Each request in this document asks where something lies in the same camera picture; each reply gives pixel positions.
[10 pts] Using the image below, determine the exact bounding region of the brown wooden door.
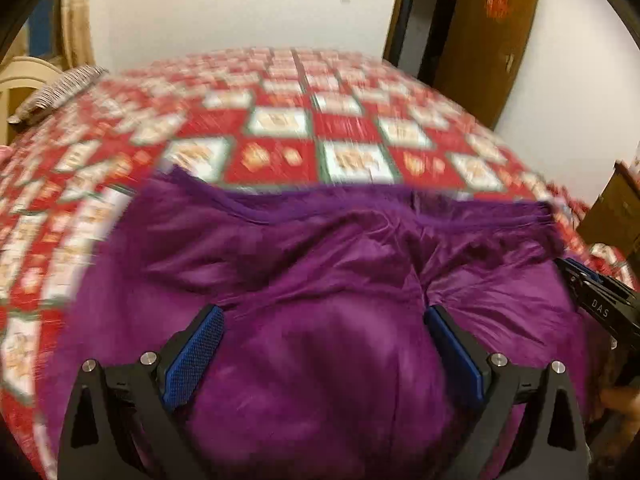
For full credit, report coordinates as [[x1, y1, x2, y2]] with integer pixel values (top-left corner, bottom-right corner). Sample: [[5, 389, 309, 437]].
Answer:
[[432, 0, 541, 131]]

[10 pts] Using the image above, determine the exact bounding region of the purple hooded down jacket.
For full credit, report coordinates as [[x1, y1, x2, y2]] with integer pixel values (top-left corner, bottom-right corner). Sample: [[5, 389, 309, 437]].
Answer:
[[47, 167, 618, 480]]

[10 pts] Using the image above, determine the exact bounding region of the brown wooden door frame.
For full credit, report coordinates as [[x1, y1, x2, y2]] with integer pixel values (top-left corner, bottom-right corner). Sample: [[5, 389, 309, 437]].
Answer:
[[382, 0, 451, 81]]

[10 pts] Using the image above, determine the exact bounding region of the striped pillow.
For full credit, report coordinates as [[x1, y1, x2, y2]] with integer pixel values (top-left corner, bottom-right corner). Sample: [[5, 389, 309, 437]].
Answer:
[[7, 64, 110, 126]]

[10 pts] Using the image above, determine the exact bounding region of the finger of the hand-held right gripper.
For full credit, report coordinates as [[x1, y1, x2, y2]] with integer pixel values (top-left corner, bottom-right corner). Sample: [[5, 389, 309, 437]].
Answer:
[[555, 257, 608, 293]]

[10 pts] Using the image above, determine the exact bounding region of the beige wooden headboard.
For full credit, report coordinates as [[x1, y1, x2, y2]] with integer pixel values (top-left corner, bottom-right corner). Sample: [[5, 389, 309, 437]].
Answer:
[[0, 56, 63, 151]]

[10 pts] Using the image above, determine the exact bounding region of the person's right hand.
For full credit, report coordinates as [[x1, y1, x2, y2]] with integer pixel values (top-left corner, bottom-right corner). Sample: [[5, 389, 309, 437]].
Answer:
[[601, 389, 640, 436]]

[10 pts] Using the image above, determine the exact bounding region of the window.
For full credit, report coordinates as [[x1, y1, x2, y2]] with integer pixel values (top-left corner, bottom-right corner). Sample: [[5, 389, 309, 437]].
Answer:
[[27, 0, 63, 58]]

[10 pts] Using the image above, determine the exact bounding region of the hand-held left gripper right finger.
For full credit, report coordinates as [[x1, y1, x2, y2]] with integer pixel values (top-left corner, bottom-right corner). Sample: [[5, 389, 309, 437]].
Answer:
[[424, 304, 588, 480]]

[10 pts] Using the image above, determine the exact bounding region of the wooden dresser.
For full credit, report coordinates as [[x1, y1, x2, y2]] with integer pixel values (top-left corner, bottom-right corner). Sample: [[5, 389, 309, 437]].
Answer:
[[575, 160, 640, 261]]

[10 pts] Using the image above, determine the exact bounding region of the beige patterned curtain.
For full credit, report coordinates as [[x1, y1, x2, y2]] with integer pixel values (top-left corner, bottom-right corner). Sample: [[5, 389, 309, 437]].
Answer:
[[60, 0, 96, 68]]

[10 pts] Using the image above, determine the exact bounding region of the red printed checkered blanket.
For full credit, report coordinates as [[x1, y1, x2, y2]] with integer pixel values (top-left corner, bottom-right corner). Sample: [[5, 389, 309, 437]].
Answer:
[[0, 47, 636, 480]]

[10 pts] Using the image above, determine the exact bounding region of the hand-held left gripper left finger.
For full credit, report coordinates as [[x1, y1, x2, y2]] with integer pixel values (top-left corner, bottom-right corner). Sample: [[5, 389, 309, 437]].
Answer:
[[57, 304, 225, 480]]

